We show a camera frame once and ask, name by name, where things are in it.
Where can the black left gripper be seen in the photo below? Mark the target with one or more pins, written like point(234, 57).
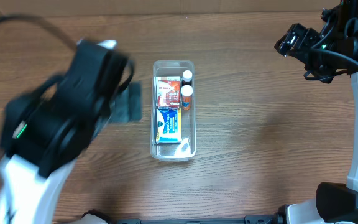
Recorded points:
point(117, 101)

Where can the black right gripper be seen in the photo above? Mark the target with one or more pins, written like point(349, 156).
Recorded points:
point(299, 43)

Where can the blue yellow Vicks VapoDrops box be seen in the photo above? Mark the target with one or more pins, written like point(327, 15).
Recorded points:
point(168, 126)

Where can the red medicine box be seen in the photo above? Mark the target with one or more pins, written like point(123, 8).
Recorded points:
point(168, 94)

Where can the white blue Hansaplast box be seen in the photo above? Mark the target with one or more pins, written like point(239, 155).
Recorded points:
point(168, 78)

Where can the orange bottle white cap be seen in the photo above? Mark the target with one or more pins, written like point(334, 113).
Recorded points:
point(186, 96)

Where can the black bottle white cap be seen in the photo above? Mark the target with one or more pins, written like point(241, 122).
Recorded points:
point(187, 77)

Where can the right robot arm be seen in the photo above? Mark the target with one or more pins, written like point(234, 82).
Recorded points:
point(326, 54)

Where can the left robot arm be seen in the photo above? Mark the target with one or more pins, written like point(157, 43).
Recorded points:
point(45, 130)

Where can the clear plastic container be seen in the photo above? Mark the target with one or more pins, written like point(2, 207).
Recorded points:
point(187, 147)

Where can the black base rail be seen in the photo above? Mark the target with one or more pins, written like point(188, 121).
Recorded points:
point(248, 219)

